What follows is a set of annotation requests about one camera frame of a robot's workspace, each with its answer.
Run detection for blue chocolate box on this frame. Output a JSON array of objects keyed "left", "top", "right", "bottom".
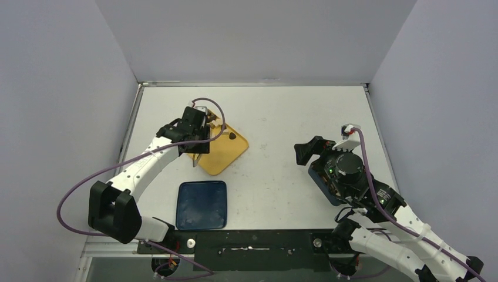
[{"left": 308, "top": 164, "right": 342, "bottom": 206}]

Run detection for metal tweezers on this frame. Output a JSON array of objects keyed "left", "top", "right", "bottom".
[{"left": 192, "top": 153, "right": 202, "bottom": 167}]

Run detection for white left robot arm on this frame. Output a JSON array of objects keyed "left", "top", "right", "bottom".
[{"left": 88, "top": 106, "right": 211, "bottom": 253}]

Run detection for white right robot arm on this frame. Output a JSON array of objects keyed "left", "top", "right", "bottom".
[{"left": 294, "top": 135, "right": 484, "bottom": 281}]

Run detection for yellow tray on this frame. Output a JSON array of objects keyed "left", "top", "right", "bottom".
[{"left": 188, "top": 124, "right": 249, "bottom": 176}]

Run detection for blue box lid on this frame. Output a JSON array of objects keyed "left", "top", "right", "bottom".
[{"left": 176, "top": 180, "right": 227, "bottom": 231}]

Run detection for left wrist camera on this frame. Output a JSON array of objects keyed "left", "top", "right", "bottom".
[{"left": 191, "top": 103, "right": 208, "bottom": 115}]

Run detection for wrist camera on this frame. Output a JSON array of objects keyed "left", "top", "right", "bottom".
[
  {"left": 191, "top": 103, "right": 208, "bottom": 115},
  {"left": 332, "top": 123, "right": 361, "bottom": 152}
]

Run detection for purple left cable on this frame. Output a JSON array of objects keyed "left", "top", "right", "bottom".
[{"left": 56, "top": 97, "right": 227, "bottom": 281}]

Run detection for purple cable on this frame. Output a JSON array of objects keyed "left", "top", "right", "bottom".
[
  {"left": 56, "top": 97, "right": 227, "bottom": 281},
  {"left": 350, "top": 126, "right": 487, "bottom": 282}
]

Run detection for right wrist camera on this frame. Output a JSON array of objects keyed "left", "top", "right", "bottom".
[{"left": 332, "top": 123, "right": 361, "bottom": 152}]

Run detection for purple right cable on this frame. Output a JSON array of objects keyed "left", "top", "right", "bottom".
[{"left": 350, "top": 126, "right": 487, "bottom": 282}]

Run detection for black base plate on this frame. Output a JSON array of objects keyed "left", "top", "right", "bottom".
[{"left": 137, "top": 229, "right": 362, "bottom": 273}]

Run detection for aluminium frame rail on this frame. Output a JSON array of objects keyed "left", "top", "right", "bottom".
[{"left": 82, "top": 230, "right": 196, "bottom": 259}]

